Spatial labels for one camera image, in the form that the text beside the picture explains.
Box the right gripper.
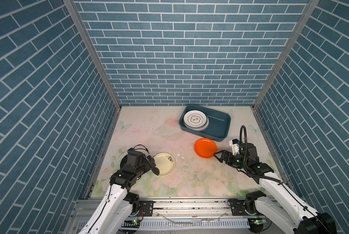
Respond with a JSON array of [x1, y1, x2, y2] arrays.
[[213, 149, 249, 170]]

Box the orange plastic plate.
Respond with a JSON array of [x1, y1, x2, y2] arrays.
[[194, 138, 217, 159]]

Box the cream plate black mark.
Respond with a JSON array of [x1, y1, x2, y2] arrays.
[[151, 152, 175, 176]]

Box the white plate black rings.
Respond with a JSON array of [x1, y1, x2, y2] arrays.
[[183, 110, 208, 128]]

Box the white plate orange sunburst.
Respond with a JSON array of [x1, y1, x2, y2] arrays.
[[185, 118, 209, 131]]

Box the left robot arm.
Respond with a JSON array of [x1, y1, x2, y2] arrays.
[[80, 144, 159, 234]]

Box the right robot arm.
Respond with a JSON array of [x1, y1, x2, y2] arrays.
[[213, 140, 337, 234]]

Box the teal plastic bin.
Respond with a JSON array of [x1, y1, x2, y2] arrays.
[[179, 104, 231, 142]]

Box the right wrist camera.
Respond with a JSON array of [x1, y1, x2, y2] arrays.
[[229, 139, 240, 156]]

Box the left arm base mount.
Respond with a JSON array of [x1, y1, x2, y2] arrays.
[[112, 200, 155, 217]]

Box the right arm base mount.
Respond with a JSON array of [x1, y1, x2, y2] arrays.
[[226, 199, 263, 216]]

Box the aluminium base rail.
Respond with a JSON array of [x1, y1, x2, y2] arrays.
[[64, 197, 321, 234]]

